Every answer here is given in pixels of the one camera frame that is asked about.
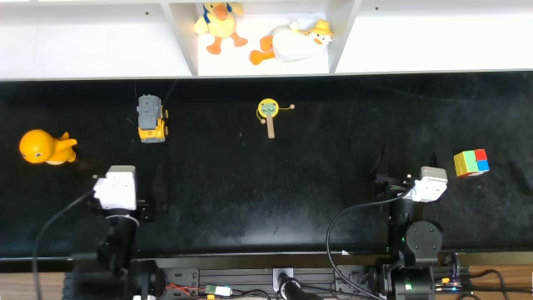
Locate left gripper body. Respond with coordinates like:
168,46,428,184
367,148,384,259
136,198,154,223

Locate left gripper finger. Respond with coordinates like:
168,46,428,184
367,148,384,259
152,163,168,216

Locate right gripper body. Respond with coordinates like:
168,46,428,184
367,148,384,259
373,173,413,195

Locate grey and yellow toy truck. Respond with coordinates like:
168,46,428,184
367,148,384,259
136,94,170,144

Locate yellow rubber duck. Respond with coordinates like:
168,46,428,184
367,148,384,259
18,128,79,166

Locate yellow wooden rattle drum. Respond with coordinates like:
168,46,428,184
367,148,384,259
256,97,296,140

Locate many-coloured puzzle cube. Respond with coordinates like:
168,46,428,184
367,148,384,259
453,148,491,178

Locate white shelf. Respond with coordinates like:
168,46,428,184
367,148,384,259
0,0,533,82

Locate white plush duck yellow hat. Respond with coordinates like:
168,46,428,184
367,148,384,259
249,18,334,66

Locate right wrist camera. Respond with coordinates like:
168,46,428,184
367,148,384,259
409,166,449,203

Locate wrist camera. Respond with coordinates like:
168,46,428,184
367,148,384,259
409,166,449,203
92,164,138,212

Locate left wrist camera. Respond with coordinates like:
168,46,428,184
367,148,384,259
92,164,138,212

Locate mounting rail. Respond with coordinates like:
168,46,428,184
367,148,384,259
62,252,513,300

